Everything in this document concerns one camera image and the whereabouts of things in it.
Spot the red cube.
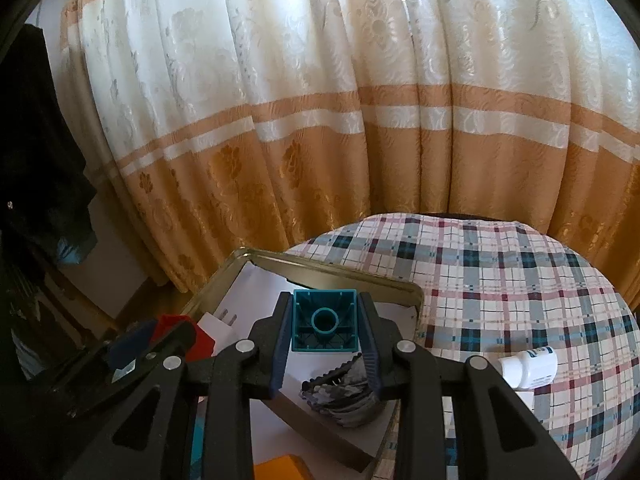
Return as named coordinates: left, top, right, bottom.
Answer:
left=154, top=314, right=217, bottom=362

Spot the white power adapter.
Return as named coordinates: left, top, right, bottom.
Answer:
left=199, top=307, right=238, bottom=356

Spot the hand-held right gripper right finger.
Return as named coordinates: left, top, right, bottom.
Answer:
left=356, top=291, right=581, bottom=480

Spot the large blue studded building block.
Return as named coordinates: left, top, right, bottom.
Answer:
left=192, top=400, right=208, bottom=466

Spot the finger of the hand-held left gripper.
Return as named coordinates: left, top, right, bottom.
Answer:
left=102, top=320, right=158, bottom=376
left=140, top=321, right=197, bottom=367

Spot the white plastic bottle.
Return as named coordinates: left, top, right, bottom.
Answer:
left=500, top=345, right=559, bottom=391

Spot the plaid tablecloth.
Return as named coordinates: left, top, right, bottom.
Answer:
left=287, top=212, right=640, bottom=480

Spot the small blue building block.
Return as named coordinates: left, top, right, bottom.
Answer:
left=291, top=288, right=361, bottom=353

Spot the dark hanging clothing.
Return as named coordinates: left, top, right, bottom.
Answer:
left=0, top=24, right=98, bottom=267

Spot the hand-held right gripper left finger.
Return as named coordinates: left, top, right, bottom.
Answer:
left=65, top=291, right=296, bottom=480

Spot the grey hair claw clip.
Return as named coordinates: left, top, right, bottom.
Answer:
left=300, top=354, right=386, bottom=429

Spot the cream and orange curtain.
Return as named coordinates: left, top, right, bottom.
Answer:
left=60, top=0, right=640, bottom=293

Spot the metal tray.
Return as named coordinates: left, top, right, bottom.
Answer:
left=180, top=247, right=426, bottom=480

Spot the orange cube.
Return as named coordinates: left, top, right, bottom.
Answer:
left=254, top=454, right=317, bottom=480

